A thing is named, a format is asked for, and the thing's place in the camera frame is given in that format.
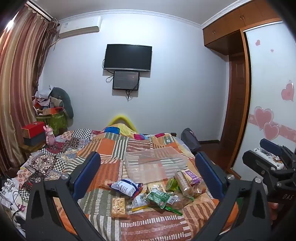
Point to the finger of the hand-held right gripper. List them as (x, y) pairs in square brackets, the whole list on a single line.
[(269, 144), (252, 160)]

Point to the wooden nightstand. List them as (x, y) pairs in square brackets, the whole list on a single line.
[(30, 148)]

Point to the yellow curved object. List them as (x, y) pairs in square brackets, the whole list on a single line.
[(120, 118)]

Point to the purple white snack packet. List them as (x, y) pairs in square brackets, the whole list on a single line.
[(192, 176)]

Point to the tan snack packet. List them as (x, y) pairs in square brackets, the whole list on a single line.
[(198, 190)]

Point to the brown striped curtain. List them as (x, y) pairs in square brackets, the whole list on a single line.
[(18, 69)]

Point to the white power strip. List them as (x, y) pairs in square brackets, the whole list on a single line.
[(7, 186)]

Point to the white air conditioner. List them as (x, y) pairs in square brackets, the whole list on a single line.
[(79, 26)]

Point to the dark grey backpack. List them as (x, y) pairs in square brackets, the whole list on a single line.
[(190, 139)]

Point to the small black monitor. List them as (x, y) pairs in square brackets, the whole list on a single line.
[(126, 80)]

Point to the person's right hand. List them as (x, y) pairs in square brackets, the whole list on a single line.
[(275, 209)]

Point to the orange cardboard box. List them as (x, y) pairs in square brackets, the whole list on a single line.
[(52, 111)]

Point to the clear plastic container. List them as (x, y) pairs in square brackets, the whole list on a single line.
[(155, 162)]

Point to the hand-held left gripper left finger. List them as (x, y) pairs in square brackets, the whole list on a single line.
[(86, 175)]

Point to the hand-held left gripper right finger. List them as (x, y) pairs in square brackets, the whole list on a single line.
[(208, 175)]

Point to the pink toy figure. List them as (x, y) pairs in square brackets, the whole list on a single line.
[(49, 136)]

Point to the clear bread packet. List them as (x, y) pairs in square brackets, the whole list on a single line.
[(180, 201)]

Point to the blue white snack bag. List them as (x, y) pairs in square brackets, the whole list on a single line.
[(126, 187)]

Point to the green snack packet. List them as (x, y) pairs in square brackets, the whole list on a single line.
[(159, 197)]

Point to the patchwork blanket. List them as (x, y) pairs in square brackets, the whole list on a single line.
[(104, 150)]

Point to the bright colourful blanket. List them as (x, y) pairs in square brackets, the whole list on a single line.
[(122, 131)]

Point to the black wall television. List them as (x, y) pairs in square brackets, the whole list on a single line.
[(128, 57)]

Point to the white curtain rail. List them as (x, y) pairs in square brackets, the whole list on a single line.
[(39, 10)]

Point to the wooden overhead cabinet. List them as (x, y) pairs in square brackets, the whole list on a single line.
[(231, 25)]

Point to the dark grey box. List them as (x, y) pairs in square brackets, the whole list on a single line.
[(34, 140)]

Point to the peanut brittle packet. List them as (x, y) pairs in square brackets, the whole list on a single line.
[(119, 207)]

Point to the red box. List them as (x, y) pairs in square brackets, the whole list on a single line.
[(32, 129)]

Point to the small pink heart sticker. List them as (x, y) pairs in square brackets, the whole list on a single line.
[(257, 42)]

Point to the pile of clutter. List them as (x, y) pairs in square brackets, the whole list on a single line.
[(42, 99)]

